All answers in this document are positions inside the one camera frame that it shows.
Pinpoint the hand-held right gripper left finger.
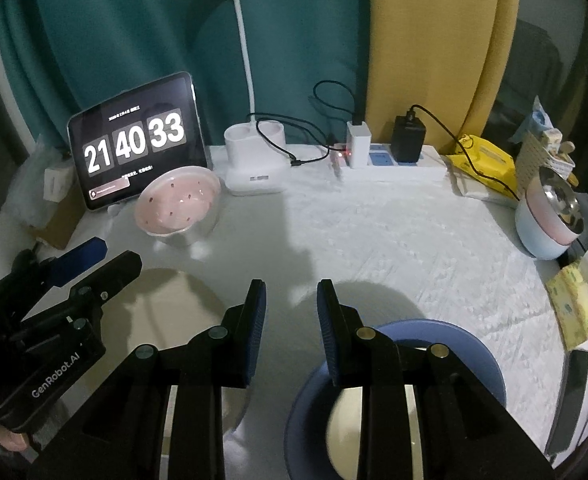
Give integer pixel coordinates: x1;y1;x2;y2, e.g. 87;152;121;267
26;278;267;480

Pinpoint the white desk lamp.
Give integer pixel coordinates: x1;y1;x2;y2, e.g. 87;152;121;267
160;0;302;197

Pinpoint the clear plastic bag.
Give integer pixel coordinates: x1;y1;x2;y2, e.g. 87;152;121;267
10;134;75;233

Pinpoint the yellow wipes packet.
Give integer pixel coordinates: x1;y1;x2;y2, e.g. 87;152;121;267
446;133;518;196

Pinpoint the teal curtain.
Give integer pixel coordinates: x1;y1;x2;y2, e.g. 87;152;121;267
0;0;376;150

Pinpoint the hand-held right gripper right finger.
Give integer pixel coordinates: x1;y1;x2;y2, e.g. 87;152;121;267
316;279;557;480

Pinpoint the person's left hand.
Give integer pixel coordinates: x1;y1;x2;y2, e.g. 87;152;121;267
0;422;32;455

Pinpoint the white power strip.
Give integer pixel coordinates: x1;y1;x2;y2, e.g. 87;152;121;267
330;144;448;184

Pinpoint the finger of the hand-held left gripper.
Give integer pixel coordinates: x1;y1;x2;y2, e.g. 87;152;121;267
18;251;143;332
0;238;108;322

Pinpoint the cardboard box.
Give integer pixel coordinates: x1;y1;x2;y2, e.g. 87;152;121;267
28;180;88;251

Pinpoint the small white box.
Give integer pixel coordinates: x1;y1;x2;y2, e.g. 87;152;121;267
44;165;75;205

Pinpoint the black cable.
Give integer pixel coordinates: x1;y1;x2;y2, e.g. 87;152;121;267
255;80;361;170
406;104;523;199

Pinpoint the black power adapter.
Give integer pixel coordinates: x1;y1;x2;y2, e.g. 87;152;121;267
391;115;428;164

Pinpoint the perforated cream holder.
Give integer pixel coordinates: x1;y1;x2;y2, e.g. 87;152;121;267
516;127;576;187

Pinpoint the cream plate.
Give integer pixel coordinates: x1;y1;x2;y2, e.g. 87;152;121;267
94;268;249;438

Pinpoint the white packet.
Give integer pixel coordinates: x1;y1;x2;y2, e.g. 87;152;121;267
446;165;521;207

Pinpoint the white textured tablecloth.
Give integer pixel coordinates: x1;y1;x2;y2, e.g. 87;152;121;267
0;144;588;480

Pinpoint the steel bowl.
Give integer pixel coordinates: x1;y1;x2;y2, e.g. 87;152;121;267
538;172;588;235

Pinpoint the yellow patterned tissue pack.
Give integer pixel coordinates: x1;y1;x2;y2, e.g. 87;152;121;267
545;257;588;351

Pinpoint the yellow curtain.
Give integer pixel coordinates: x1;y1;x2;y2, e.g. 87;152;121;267
365;0;523;150

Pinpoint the cream bowl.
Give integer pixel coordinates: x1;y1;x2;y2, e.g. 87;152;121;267
325;382;422;480

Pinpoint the black phone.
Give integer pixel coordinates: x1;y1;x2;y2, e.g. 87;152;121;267
545;350;588;457

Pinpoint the tablet with clock display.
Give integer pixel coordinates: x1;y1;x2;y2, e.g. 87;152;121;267
67;71;210;211

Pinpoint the pink dotted bowl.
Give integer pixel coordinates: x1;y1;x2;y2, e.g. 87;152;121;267
134;166;222;250

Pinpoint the white charger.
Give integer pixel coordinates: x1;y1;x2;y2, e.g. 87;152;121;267
346;121;373;170

